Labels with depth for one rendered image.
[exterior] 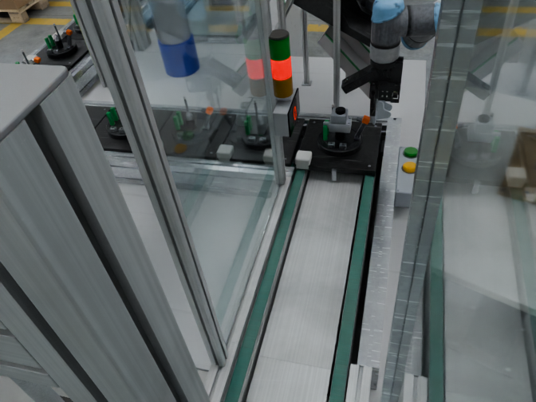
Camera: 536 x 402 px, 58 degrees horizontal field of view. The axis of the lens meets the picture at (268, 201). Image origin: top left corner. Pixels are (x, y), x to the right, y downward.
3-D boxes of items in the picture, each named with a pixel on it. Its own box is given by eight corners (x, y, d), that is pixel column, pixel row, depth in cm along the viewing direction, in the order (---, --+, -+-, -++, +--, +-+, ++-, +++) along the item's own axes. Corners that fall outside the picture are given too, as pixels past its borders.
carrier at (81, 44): (100, 44, 225) (90, 17, 216) (72, 69, 208) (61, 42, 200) (55, 42, 231) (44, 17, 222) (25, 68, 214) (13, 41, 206)
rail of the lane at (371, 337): (399, 142, 165) (402, 116, 157) (376, 390, 104) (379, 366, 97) (382, 140, 166) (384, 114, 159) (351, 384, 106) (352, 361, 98)
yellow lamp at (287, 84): (294, 88, 121) (293, 70, 118) (290, 99, 118) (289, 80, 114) (275, 87, 122) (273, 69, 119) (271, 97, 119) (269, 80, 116)
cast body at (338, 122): (352, 124, 147) (352, 105, 142) (349, 133, 144) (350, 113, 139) (324, 123, 149) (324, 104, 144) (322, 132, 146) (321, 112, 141)
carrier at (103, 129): (173, 115, 175) (164, 84, 166) (145, 156, 158) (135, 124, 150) (114, 111, 181) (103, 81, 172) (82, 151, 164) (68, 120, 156)
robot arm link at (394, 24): (410, 5, 113) (373, 7, 114) (405, 48, 121) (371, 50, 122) (405, -8, 119) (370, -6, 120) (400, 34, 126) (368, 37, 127)
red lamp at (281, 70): (293, 70, 118) (292, 51, 114) (289, 80, 114) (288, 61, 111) (273, 69, 119) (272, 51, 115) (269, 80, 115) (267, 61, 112)
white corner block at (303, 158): (312, 160, 148) (312, 150, 146) (309, 170, 145) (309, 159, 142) (297, 159, 149) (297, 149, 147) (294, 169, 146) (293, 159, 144)
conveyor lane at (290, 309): (379, 149, 163) (381, 125, 156) (348, 384, 106) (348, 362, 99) (297, 143, 170) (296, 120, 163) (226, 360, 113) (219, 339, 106)
